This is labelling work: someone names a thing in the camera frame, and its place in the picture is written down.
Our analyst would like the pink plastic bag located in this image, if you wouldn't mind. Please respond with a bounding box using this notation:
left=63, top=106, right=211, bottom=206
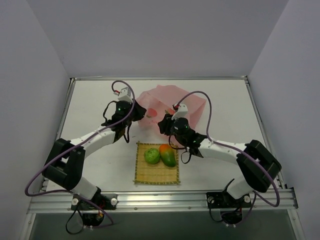
left=136, top=85, right=207, bottom=134

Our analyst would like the green orange fake mango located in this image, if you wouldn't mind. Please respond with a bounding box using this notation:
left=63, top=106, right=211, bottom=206
left=158, top=144, right=176, bottom=168

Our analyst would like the green fake guava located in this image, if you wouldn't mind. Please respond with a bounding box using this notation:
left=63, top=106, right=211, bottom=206
left=143, top=148, right=161, bottom=165

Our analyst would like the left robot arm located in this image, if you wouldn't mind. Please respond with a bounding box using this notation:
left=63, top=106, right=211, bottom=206
left=42, top=100, right=147, bottom=210

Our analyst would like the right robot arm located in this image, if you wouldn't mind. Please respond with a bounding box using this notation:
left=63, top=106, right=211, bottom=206
left=157, top=114, right=282, bottom=207

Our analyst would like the woven bamboo mat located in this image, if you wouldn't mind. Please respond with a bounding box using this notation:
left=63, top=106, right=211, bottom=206
left=133, top=141, right=181, bottom=186

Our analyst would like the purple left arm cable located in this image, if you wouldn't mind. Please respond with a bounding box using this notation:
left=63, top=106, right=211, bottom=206
left=24, top=80, right=137, bottom=229

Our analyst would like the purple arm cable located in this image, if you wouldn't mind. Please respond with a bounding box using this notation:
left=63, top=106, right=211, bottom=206
left=173, top=90, right=280, bottom=224
left=24, top=80, right=137, bottom=229

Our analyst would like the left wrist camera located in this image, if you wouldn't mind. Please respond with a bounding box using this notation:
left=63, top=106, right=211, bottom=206
left=117, top=87, right=133, bottom=104

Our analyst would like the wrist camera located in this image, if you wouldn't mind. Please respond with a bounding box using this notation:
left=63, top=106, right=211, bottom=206
left=117, top=87, right=133, bottom=104
left=171, top=103, right=188, bottom=120

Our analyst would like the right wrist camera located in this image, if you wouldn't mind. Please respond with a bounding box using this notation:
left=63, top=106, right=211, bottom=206
left=171, top=103, right=188, bottom=120

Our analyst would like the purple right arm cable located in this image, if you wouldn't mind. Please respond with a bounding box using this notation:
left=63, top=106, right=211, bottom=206
left=173, top=90, right=280, bottom=224

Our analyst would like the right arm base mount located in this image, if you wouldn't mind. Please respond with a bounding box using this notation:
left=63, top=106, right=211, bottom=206
left=206, top=191, right=255, bottom=228

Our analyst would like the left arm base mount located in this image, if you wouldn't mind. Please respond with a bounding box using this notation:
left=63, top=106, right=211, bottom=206
left=71, top=191, right=118, bottom=229

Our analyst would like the aluminium table frame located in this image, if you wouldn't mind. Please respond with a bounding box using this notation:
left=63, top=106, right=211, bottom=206
left=26, top=76, right=300, bottom=240

